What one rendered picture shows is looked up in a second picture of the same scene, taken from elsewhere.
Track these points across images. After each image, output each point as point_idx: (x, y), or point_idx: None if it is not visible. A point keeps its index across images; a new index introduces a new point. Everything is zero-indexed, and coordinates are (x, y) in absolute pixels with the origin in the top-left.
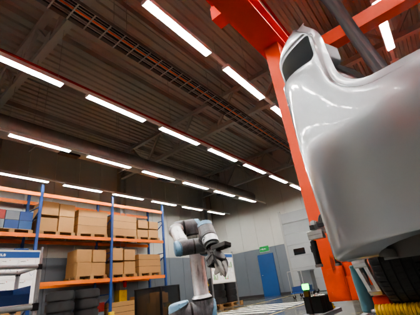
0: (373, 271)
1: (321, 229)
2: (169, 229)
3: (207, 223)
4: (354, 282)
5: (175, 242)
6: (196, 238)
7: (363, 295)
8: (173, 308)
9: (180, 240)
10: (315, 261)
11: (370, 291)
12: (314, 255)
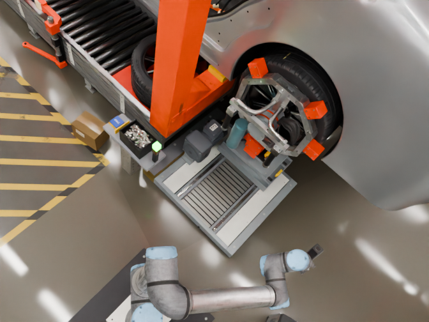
0: (302, 153)
1: (286, 142)
2: (186, 317)
3: (308, 256)
4: (239, 137)
5: (288, 304)
6: (281, 274)
7: (239, 141)
8: None
9: (283, 296)
10: (268, 165)
11: None
12: (270, 162)
